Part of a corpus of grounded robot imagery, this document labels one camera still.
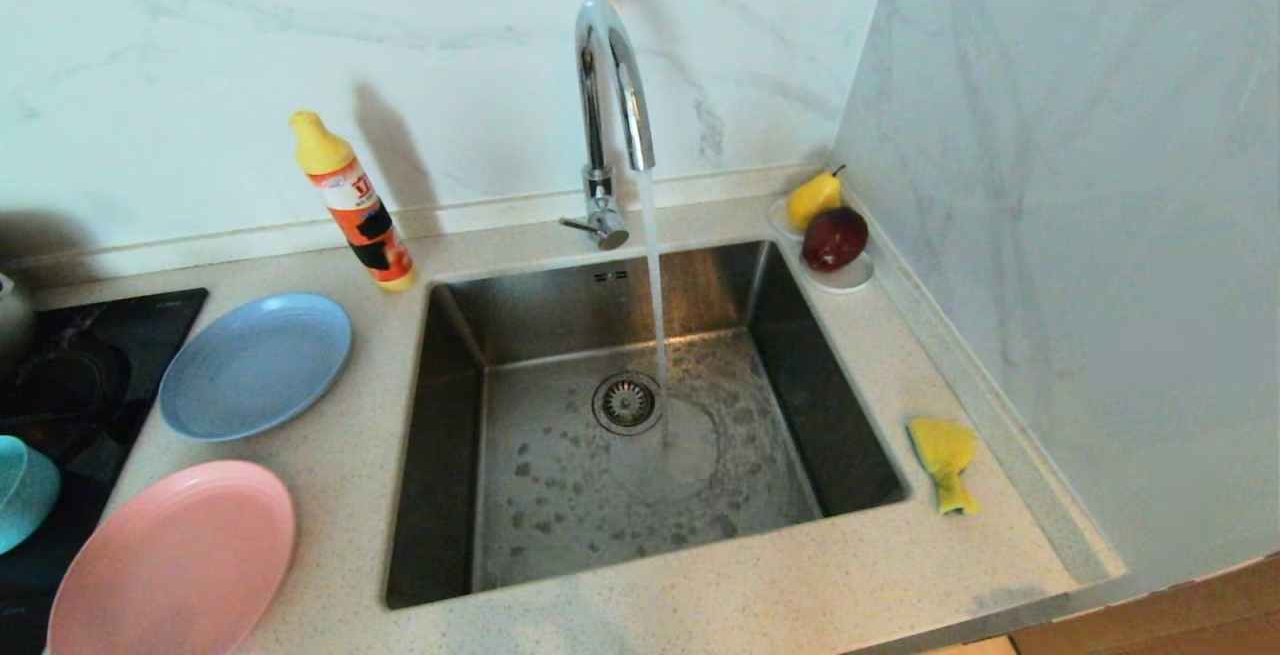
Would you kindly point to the chrome faucet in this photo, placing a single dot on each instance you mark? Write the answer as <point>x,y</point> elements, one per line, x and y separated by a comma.
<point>600,85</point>

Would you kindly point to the yellow orange dish soap bottle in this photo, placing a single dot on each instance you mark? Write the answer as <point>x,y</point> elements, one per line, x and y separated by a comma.
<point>360,205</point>

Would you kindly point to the yellow fish-shaped sponge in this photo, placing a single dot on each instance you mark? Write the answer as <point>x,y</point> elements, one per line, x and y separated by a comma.
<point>942,447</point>

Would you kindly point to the metal sink drain strainer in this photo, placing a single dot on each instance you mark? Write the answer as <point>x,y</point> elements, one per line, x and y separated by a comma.
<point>627,403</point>

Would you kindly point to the stainless steel sink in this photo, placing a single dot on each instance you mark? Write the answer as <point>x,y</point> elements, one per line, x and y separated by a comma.
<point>560,505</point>

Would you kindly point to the running water stream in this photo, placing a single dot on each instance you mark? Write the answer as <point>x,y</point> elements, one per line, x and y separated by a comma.
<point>655,285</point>

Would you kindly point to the small white dish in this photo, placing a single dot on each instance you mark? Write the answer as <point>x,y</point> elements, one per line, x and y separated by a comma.
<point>850,281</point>
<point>778,217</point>

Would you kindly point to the yellow pear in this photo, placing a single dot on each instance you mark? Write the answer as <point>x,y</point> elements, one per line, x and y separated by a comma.
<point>812,199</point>

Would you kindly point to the dark red apple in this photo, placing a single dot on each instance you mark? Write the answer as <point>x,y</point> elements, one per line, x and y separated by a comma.
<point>836,238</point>

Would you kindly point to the blue plastic plate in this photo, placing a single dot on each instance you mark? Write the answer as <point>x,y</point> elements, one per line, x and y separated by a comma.
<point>255,365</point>

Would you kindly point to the pink plastic plate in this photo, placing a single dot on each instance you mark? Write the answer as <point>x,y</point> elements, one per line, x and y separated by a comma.
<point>170,565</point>

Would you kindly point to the black induction cooktop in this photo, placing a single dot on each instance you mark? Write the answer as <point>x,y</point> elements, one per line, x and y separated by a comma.
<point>90,375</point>

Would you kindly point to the wooden cabinet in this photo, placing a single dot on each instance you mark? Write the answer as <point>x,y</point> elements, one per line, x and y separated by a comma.
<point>1180,625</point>

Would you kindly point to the teal ceramic bowl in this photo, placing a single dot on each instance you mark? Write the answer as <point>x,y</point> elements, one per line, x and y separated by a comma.
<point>25,490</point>

